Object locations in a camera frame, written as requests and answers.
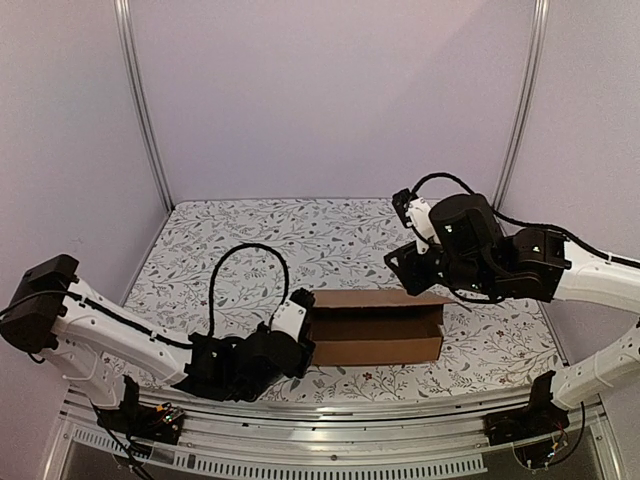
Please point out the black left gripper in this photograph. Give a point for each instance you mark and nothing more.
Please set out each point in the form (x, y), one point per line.
(307, 349)

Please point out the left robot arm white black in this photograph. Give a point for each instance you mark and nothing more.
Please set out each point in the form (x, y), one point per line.
(58, 316)

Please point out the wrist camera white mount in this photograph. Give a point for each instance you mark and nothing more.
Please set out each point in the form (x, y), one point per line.
(413, 212)
(290, 317)

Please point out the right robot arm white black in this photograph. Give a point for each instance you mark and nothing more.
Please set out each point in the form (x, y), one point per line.
(459, 245)

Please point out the right aluminium frame post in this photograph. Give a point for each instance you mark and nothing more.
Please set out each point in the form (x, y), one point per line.
(525, 99)

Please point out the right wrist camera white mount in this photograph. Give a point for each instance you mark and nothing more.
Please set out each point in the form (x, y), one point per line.
(413, 212)

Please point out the floral patterned table mat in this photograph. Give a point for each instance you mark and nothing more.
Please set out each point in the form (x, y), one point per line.
(220, 265)

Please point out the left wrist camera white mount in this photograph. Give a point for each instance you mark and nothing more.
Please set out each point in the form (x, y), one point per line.
(290, 317)

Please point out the aluminium front rail base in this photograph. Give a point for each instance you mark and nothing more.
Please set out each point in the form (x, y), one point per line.
(439, 438)

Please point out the aluminium frame post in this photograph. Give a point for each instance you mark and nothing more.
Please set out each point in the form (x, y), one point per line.
(131, 61)
(525, 99)

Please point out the left aluminium frame post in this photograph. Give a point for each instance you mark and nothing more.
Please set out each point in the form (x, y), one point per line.
(131, 61)

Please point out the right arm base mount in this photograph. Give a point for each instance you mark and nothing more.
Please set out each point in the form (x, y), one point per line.
(538, 417)

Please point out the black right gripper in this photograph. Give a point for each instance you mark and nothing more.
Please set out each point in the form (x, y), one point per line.
(417, 267)

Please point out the brown cardboard box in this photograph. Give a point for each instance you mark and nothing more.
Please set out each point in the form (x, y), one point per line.
(357, 328)

